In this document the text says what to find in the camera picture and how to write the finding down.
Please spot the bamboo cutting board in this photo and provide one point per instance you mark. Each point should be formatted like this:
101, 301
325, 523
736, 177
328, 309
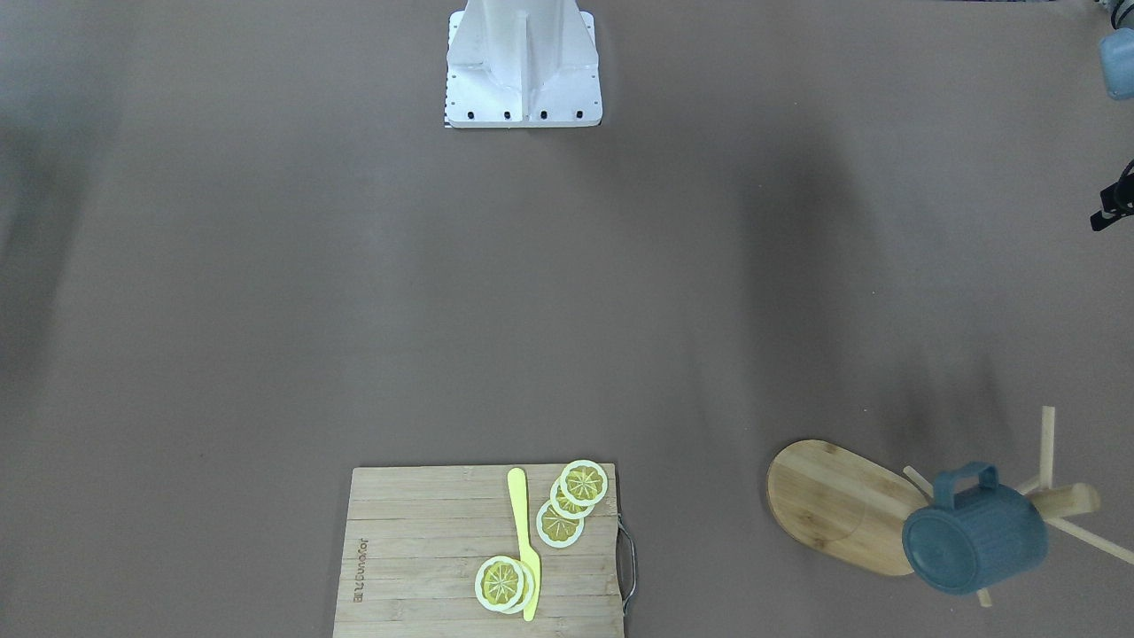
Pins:
416, 536

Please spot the blue cup green inside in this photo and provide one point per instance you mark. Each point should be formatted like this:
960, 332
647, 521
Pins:
976, 532

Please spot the lemon slice middle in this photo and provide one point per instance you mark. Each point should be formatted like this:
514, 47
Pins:
566, 508

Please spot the lemon slice under front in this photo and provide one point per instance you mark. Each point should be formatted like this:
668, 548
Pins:
528, 590

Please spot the yellow plastic knife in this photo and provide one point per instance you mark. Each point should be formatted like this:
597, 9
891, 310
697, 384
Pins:
518, 495

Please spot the lemon slice top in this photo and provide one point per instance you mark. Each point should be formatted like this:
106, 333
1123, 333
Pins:
584, 483

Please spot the wooden cup storage rack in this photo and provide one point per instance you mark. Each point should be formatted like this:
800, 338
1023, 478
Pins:
850, 508

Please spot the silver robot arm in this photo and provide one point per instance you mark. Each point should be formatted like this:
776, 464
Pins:
1116, 59

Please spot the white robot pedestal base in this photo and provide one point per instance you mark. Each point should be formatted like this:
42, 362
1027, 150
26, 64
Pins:
522, 64

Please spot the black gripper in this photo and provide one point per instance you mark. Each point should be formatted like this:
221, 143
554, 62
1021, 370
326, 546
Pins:
1118, 205

